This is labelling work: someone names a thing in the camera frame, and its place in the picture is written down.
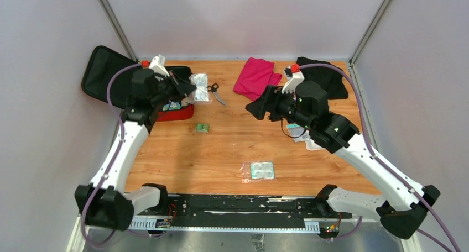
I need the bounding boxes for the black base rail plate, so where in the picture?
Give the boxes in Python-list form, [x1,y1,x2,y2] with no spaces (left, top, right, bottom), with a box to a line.
[132,193,353,230]

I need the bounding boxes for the white gauze packet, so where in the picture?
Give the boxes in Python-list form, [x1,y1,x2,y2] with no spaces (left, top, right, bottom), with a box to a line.
[286,124,324,151]

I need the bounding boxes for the pink folded cloth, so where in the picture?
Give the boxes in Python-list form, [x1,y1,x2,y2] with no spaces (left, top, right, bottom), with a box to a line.
[233,57,282,101]

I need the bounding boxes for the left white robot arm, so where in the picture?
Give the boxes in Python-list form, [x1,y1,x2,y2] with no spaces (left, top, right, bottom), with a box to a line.
[75,68,196,231]

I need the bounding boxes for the black handled scissors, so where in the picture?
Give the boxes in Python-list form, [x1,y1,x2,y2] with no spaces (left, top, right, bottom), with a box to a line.
[207,83,226,107]

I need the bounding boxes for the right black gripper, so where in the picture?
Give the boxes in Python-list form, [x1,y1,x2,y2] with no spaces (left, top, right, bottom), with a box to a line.
[245,85,314,131]

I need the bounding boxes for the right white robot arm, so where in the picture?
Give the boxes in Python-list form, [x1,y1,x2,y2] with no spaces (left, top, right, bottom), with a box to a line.
[246,81,440,239]

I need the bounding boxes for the purple cable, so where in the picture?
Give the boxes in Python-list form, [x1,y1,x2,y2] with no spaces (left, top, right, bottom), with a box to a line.
[80,62,142,250]
[299,62,462,252]

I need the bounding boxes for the red black medicine kit case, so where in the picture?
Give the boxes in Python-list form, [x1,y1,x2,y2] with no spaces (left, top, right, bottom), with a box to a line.
[81,45,195,122]

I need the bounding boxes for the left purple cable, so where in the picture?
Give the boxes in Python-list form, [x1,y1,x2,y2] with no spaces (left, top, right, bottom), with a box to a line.
[80,62,142,250]

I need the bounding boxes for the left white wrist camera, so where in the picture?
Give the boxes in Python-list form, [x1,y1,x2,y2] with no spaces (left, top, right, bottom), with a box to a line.
[140,54,170,77]

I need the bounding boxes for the clear bag of swabs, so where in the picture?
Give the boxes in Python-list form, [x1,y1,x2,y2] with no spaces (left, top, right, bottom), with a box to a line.
[188,73,211,104]

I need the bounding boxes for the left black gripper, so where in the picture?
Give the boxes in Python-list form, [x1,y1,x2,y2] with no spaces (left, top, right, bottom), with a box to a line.
[150,70,196,107]

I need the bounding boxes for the small green medicine box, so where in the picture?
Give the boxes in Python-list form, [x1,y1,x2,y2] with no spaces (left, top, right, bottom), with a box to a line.
[195,123,210,133]

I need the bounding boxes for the teal blister pack in bag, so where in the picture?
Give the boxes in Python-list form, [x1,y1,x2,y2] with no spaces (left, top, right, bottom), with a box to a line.
[240,161,275,183]

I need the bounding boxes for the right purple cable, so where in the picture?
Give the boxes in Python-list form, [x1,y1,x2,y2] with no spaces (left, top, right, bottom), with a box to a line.
[299,62,462,252]

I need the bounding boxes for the black folded cloth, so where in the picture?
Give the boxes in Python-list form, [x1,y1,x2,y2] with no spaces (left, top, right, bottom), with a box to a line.
[301,67,348,100]

